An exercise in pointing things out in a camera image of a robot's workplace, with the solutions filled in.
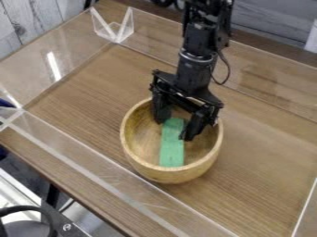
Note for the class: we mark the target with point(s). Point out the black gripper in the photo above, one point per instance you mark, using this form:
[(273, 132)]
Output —
[(186, 90)]

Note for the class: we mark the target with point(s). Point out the brown wooden bowl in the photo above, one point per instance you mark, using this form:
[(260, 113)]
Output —
[(141, 142)]

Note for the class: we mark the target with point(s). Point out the green rectangular block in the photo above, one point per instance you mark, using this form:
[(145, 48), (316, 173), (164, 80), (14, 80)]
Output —
[(172, 150)]

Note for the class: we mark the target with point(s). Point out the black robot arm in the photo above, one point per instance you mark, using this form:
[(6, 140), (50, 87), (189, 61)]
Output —
[(206, 28)]

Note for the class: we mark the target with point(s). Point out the clear acrylic corner bracket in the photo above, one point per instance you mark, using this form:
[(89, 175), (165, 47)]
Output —
[(114, 31)]

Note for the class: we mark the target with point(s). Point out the clear acrylic front wall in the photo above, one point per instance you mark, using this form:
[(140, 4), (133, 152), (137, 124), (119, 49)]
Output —
[(119, 195)]

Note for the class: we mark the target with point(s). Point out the black metal mount plate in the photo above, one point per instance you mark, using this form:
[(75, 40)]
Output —
[(65, 226)]

